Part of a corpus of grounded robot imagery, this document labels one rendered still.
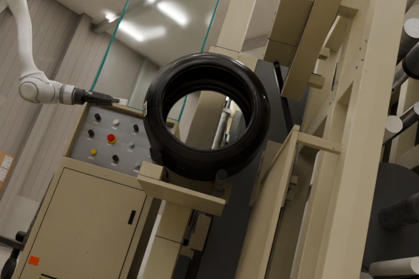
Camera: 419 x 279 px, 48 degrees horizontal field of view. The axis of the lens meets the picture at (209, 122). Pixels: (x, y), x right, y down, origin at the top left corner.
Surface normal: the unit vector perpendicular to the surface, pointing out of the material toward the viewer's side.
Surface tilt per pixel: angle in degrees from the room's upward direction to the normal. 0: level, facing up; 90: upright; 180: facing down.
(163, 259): 90
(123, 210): 90
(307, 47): 162
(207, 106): 90
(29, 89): 119
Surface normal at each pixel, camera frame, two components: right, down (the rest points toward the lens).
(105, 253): 0.03, -0.33
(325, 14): -0.26, 0.76
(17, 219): 0.64, -0.07
